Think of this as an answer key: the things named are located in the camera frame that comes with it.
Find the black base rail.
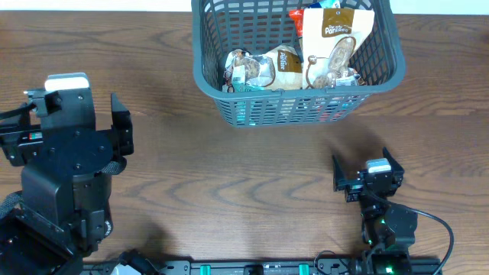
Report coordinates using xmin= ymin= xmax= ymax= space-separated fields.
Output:
xmin=80 ymin=251 xmax=440 ymax=275

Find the orange spaghetti pasta package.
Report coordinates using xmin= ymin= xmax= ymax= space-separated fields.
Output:
xmin=288 ymin=8 xmax=337 ymax=121

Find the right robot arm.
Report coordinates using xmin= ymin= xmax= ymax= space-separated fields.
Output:
xmin=332 ymin=148 xmax=417 ymax=263

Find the grey plastic laundry basket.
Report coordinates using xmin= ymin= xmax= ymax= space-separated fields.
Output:
xmin=191 ymin=0 xmax=406 ymax=128

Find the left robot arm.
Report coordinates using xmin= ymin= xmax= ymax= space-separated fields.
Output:
xmin=1 ymin=88 xmax=134 ymax=274

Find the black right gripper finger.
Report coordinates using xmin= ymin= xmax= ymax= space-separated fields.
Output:
xmin=383 ymin=147 xmax=404 ymax=180
xmin=332 ymin=155 xmax=349 ymax=192

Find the blue Kleenex tissue pack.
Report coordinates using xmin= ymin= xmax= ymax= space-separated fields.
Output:
xmin=307 ymin=0 xmax=360 ymax=115

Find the teal snack wrapper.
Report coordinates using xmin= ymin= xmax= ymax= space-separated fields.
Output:
xmin=228 ymin=76 xmax=268 ymax=125

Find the beige snack pouch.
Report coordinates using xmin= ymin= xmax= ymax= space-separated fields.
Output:
xmin=302 ymin=8 xmax=375 ymax=89
xmin=223 ymin=44 xmax=303 ymax=90

